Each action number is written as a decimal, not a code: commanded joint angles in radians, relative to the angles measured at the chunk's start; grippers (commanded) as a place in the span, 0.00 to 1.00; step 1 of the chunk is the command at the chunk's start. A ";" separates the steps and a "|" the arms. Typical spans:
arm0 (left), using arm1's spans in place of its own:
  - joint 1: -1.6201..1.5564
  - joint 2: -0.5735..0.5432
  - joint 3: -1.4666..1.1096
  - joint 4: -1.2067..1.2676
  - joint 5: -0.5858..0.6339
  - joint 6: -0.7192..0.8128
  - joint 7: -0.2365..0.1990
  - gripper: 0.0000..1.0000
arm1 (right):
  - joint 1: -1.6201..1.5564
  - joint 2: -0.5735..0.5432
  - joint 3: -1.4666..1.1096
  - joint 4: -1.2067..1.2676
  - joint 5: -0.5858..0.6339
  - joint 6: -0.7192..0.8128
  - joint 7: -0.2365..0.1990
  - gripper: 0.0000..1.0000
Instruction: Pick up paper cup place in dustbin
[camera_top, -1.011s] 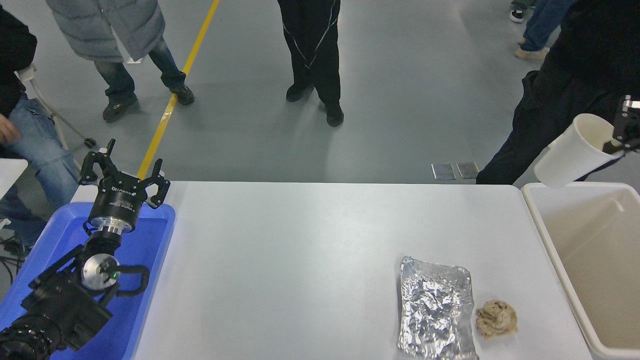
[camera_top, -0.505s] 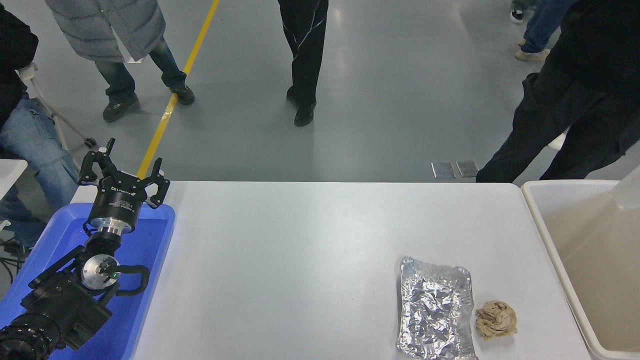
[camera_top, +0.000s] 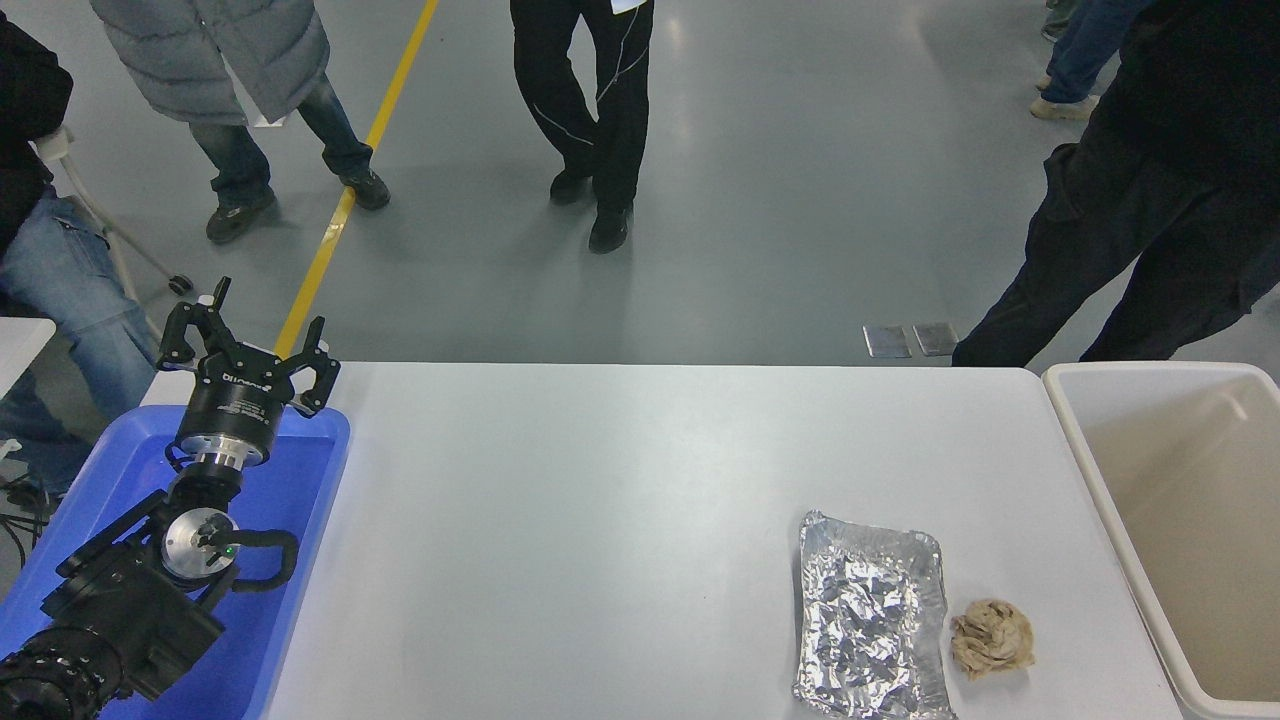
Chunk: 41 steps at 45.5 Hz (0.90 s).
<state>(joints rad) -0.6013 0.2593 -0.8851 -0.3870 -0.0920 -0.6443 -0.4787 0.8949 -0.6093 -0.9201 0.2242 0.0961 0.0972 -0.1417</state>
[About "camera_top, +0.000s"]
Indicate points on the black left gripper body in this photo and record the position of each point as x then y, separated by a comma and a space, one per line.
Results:
235, 410

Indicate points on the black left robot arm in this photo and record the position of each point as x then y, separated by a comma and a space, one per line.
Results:
130, 610

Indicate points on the blue plastic tray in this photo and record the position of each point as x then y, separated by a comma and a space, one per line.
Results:
290, 480

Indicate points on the seated person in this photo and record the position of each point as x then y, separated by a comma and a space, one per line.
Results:
60, 270

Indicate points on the small white table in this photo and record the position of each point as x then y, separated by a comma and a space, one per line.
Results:
20, 350

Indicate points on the person in grey coat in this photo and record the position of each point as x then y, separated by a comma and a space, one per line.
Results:
200, 50

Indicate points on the person in black trousers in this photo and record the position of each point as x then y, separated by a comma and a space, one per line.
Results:
590, 90

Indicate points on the metal floor plate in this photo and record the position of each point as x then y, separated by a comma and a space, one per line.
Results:
935, 340
887, 342

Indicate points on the silver foil tray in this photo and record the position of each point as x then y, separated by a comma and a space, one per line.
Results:
870, 620

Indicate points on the crumpled tan paper ball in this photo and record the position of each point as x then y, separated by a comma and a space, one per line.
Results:
992, 640

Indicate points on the person in grey-green trousers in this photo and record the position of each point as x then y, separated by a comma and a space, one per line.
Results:
1058, 15

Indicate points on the person in blue jeans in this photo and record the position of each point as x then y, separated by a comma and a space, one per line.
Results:
1085, 50

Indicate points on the large pale bin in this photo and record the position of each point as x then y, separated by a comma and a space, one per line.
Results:
1200, 540

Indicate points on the white chair frame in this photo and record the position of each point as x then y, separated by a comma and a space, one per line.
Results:
110, 235

